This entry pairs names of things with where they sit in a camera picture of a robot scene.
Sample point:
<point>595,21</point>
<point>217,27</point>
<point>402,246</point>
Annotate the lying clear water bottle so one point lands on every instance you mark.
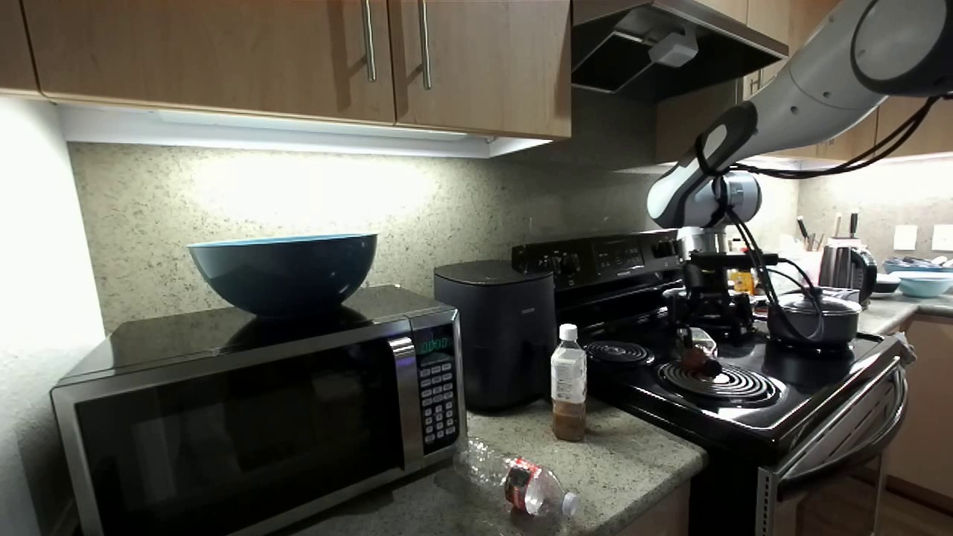
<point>525,487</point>

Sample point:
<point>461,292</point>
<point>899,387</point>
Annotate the under cabinet light strip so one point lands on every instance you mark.
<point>138,125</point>

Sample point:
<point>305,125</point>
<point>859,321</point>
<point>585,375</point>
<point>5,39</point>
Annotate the wooden lower cabinet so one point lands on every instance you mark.
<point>920,454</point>

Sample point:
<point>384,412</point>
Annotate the stainless steel microwave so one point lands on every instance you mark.
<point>215,424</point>

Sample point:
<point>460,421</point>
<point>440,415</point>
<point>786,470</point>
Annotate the black pot on stove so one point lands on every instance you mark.
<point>813,321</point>

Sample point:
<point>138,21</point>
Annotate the black electric stove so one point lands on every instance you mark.
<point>774,421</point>

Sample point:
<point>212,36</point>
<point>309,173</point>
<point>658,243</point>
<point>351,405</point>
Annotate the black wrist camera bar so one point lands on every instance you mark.
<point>720,259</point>

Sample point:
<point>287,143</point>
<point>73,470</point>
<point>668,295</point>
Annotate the dark blue bowl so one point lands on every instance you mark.
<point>290,275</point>

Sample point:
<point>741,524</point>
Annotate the black air fryer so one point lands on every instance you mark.
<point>507,332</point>

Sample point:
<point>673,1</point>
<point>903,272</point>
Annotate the steel range hood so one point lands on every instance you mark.
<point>658,48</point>

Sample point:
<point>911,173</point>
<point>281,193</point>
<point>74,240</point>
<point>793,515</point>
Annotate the white cap drink bottle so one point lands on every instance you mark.
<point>568,386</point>

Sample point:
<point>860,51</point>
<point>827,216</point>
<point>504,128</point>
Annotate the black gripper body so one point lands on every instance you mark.
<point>713,305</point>

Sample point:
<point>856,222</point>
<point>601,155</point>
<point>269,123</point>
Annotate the wooden upper cabinet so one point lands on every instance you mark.
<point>479,67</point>

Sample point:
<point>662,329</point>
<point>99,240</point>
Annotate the silver electric kettle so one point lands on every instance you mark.
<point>845,268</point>

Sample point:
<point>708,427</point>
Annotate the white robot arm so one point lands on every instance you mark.
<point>860,53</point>

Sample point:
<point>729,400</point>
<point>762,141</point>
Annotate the wooden cabinet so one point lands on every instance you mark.
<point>920,454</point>
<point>479,67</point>

